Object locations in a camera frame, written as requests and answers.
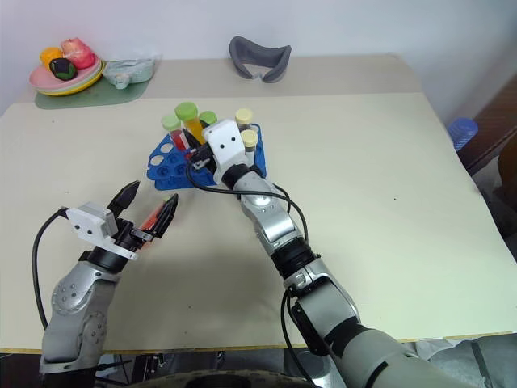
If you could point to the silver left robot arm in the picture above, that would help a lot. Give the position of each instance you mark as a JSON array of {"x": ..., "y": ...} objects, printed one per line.
[{"x": 76, "y": 307}]

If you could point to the orange toy fruit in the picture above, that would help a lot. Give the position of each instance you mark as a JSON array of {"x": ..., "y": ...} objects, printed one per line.
[{"x": 50, "y": 54}]

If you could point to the pink plate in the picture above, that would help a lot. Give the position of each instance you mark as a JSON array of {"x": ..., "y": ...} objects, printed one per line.
[{"x": 44, "y": 77}]

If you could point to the small green cap test tube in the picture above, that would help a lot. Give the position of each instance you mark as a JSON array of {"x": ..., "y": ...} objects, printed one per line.
[{"x": 208, "y": 118}]

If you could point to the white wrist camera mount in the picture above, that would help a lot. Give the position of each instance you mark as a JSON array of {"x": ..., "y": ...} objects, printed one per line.
[
  {"x": 226, "y": 147},
  {"x": 91, "y": 224}
]

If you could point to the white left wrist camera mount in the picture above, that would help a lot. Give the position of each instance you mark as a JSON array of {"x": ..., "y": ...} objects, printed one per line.
[{"x": 91, "y": 224}]

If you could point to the pink toy fruit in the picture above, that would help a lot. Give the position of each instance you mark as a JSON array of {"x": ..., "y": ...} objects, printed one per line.
[{"x": 78, "y": 52}]

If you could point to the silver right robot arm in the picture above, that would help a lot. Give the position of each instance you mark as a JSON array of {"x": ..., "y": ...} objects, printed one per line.
[{"x": 323, "y": 291}]

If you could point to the blue test tube rack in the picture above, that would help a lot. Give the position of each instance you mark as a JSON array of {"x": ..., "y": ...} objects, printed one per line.
[{"x": 173, "y": 165}]

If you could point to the brown wooden furniture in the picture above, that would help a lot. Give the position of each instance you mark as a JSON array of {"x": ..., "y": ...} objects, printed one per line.
[{"x": 497, "y": 133}]

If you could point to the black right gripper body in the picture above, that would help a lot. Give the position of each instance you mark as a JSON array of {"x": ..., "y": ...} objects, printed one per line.
[{"x": 204, "y": 159}]

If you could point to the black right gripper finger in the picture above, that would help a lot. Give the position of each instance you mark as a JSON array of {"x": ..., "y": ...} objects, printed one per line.
[{"x": 194, "y": 138}]

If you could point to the grey crumpled sheet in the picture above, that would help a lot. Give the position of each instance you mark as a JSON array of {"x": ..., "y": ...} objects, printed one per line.
[{"x": 456, "y": 359}]

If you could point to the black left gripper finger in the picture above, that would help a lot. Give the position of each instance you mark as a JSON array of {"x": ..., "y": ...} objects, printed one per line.
[
  {"x": 165, "y": 220},
  {"x": 125, "y": 198}
]

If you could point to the green table mat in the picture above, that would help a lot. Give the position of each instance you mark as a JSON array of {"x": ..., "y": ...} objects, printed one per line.
[{"x": 117, "y": 91}]

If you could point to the dark purple toy fruit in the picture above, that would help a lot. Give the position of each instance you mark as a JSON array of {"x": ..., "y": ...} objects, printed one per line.
[{"x": 61, "y": 68}]

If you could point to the grey foam face pad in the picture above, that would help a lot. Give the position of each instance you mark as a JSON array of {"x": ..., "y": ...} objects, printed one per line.
[{"x": 250, "y": 58}]

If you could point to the orange test tube green cap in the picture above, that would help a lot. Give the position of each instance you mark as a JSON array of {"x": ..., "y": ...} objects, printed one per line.
[{"x": 190, "y": 117}]

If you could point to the blue bottle cap object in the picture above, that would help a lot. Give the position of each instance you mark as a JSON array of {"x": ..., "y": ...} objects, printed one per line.
[{"x": 462, "y": 131}]

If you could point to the red test tube green cap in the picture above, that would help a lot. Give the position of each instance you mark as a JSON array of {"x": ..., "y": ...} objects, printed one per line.
[
  {"x": 175, "y": 131},
  {"x": 155, "y": 216}
]

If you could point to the pale yellow cap test tube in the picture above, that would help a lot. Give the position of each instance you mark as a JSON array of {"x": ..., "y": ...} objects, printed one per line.
[
  {"x": 243, "y": 117},
  {"x": 249, "y": 141}
]

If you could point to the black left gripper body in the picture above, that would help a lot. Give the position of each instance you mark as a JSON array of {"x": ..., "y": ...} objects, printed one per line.
[{"x": 130, "y": 234}]

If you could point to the stack of coloured plates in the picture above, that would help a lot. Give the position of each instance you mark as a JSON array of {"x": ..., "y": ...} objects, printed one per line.
[{"x": 87, "y": 83}]

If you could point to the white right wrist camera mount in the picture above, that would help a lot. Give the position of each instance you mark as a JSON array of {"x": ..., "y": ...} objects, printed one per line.
[{"x": 226, "y": 147}]

